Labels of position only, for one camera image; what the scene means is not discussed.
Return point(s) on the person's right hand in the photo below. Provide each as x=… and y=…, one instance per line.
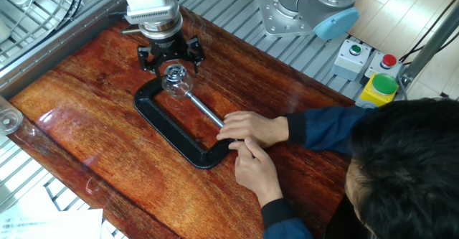
x=258, y=127

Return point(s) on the white printed paper sheets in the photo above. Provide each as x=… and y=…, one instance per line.
x=54, y=224

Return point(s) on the black table side panel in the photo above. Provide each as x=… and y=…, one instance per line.
x=335, y=224

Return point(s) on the person's right forearm dark sleeve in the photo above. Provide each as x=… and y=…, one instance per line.
x=330, y=127

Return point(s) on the grey box with green button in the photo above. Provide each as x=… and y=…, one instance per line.
x=349, y=61

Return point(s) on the person's head black hair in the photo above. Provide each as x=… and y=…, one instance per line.
x=412, y=167

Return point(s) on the aluminium frame post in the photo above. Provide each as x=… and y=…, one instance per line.
x=430, y=45

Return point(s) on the yellow box with green button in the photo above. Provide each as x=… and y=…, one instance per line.
x=376, y=95

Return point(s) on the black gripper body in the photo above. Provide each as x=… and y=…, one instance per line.
x=168, y=49

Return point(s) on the black C-clamp with steel screw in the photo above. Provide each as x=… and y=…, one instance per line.
x=168, y=127

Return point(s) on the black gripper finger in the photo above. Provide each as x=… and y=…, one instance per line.
x=145, y=59
x=198, y=50

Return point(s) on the white plastic wrist bracket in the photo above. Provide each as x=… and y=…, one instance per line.
x=147, y=0

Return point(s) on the small clear glass jar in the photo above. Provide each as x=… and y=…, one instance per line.
x=181, y=88

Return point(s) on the person's left forearm blue sleeve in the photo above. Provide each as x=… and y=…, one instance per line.
x=285, y=226

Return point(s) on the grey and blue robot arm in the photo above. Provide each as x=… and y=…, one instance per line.
x=322, y=2

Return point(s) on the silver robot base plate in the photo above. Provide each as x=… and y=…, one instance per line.
x=272, y=20

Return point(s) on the grey box with red button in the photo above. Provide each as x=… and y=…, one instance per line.
x=383, y=68

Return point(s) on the person's left hand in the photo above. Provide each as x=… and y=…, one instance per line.
x=256, y=171

